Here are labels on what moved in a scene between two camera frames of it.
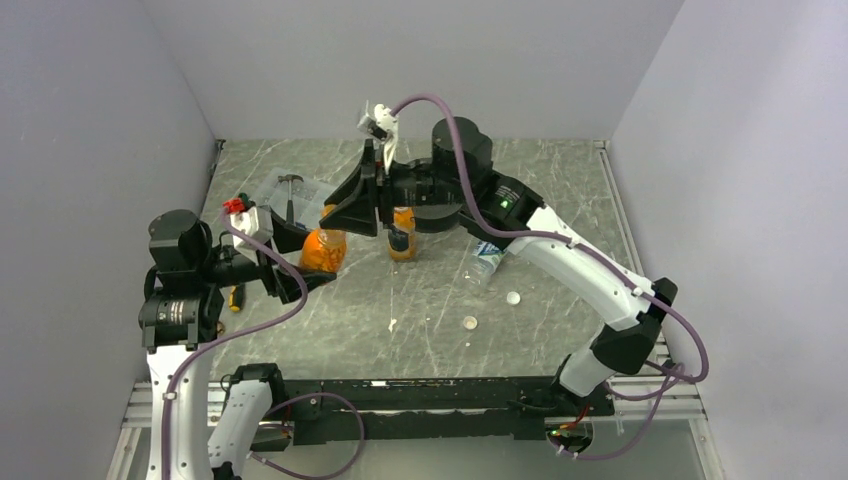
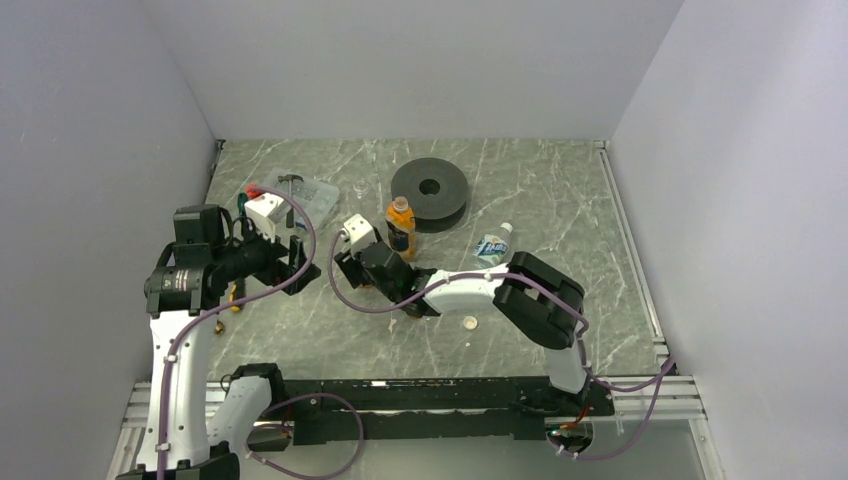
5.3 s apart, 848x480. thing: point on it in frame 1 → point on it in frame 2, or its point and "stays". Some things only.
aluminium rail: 642,402 stays
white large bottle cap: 470,322 stays
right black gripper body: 417,185 → 352,270
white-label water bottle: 476,278 stays
